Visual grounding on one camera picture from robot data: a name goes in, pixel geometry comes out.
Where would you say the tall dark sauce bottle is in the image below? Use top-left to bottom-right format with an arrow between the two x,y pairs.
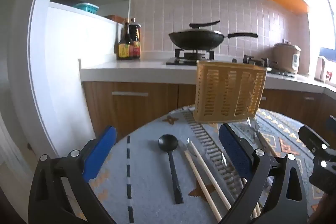
117,18 -> 133,60

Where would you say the black gas stove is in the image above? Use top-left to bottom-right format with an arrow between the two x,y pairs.
166,48 -> 297,78

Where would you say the orange wall cabinet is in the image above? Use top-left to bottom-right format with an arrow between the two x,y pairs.
265,0 -> 310,13

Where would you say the black plastic spoon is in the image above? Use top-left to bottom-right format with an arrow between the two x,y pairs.
158,134 -> 184,205

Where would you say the white kitchen countertop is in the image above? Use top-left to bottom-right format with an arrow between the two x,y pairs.
78,52 -> 336,94

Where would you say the yellow slotted utensil basket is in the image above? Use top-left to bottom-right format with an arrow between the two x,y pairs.
193,60 -> 268,124

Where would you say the wide dark sauce bottle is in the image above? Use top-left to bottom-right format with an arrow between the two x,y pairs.
130,18 -> 142,59

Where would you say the window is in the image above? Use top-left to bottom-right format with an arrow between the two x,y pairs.
307,0 -> 336,52

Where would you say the white electric kettle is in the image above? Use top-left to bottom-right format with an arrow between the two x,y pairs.
315,56 -> 327,82

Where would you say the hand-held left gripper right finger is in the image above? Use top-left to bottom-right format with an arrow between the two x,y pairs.
219,123 -> 307,224

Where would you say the teal plastic basket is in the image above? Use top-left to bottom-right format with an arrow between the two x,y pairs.
73,3 -> 99,14

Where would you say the black wok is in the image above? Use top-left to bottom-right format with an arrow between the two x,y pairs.
168,30 -> 258,52

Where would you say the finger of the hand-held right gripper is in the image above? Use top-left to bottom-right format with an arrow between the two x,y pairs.
298,125 -> 336,161
326,115 -> 336,134

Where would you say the beige rice cooker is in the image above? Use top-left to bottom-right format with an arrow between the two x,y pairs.
272,40 -> 301,74

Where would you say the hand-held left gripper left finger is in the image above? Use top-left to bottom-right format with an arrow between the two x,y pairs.
28,125 -> 117,224

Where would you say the blue patterned tablecloth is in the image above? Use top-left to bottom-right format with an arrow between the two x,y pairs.
64,106 -> 336,224

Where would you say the wooden base cabinet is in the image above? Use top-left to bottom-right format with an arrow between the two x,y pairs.
83,81 -> 336,141

